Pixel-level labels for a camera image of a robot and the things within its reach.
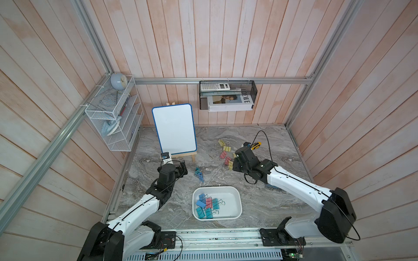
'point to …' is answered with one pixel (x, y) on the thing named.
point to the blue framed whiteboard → (175, 129)
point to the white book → (241, 102)
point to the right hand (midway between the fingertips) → (234, 161)
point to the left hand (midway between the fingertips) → (177, 163)
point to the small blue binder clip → (201, 204)
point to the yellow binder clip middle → (227, 148)
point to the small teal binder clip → (215, 204)
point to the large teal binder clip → (209, 212)
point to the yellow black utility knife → (256, 145)
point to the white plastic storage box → (229, 201)
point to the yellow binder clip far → (221, 142)
